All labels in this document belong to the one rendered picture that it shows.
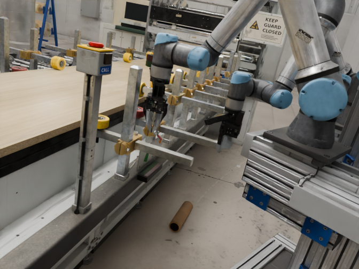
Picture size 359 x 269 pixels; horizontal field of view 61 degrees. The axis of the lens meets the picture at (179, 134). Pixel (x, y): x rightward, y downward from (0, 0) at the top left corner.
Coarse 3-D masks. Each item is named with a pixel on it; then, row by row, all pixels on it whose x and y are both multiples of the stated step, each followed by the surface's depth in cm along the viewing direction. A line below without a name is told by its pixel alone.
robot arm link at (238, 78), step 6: (234, 72) 125; (240, 72) 125; (234, 78) 124; (240, 78) 122; (246, 78) 122; (234, 84) 124; (240, 84) 123; (246, 84) 123; (252, 84) 125; (234, 90) 124; (240, 90) 124; (246, 90) 124; (252, 90) 125; (228, 96) 127; (234, 96) 125; (240, 96) 124
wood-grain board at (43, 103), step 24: (24, 72) 173; (48, 72) 183; (72, 72) 196; (120, 72) 226; (144, 72) 246; (0, 96) 127; (24, 96) 133; (48, 96) 139; (72, 96) 146; (120, 96) 163; (144, 96) 173; (0, 120) 104; (24, 120) 108; (48, 120) 112; (72, 120) 117; (0, 144) 88; (24, 144) 94
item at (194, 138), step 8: (136, 120) 145; (144, 120) 146; (160, 128) 142; (168, 128) 141; (176, 136) 141; (184, 136) 139; (192, 136) 138; (200, 136) 139; (200, 144) 138; (208, 144) 136; (216, 144) 135
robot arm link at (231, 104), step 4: (228, 100) 127; (232, 100) 125; (236, 100) 133; (228, 104) 127; (232, 104) 126; (236, 104) 125; (240, 104) 126; (228, 108) 128; (232, 108) 126; (236, 108) 126; (240, 108) 127
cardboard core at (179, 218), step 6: (186, 204) 227; (180, 210) 219; (186, 210) 221; (174, 216) 214; (180, 216) 212; (186, 216) 218; (174, 222) 205; (180, 222) 207; (174, 228) 209; (180, 228) 207
